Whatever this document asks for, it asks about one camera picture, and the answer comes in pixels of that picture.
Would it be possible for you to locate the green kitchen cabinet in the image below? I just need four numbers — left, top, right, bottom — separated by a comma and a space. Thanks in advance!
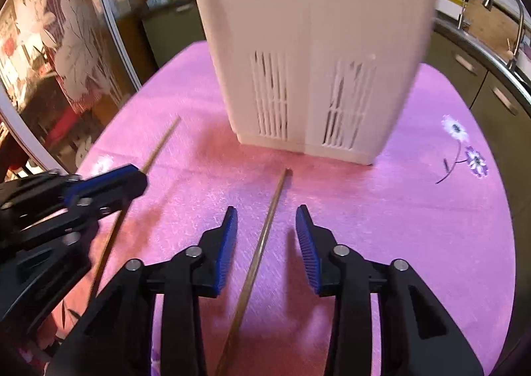
431, 19, 531, 181
141, 0, 208, 69

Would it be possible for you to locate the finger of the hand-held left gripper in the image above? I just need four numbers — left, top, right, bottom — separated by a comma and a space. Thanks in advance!
0, 164, 140, 211
0, 172, 149, 252

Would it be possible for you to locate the pink floral tablecloth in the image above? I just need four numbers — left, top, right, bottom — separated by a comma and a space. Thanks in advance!
41, 41, 521, 376

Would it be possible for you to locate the long brown wooden chopstick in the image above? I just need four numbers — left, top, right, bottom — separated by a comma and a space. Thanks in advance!
87, 115, 182, 302
213, 168, 292, 376

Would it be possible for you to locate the white slotted utensil holder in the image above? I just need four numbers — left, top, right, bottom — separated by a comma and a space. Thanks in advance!
187, 0, 440, 165

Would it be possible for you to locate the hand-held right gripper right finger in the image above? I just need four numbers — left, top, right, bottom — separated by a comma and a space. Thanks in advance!
295, 205, 485, 376

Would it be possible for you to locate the chrome kitchen faucet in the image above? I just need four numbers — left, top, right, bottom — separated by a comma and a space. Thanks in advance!
442, 0, 469, 30
481, 0, 527, 70

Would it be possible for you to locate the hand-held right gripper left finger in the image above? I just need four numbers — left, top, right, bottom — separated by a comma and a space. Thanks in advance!
47, 207, 239, 376

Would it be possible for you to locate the etched glass sliding door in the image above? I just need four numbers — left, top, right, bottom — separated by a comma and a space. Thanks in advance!
0, 0, 160, 177

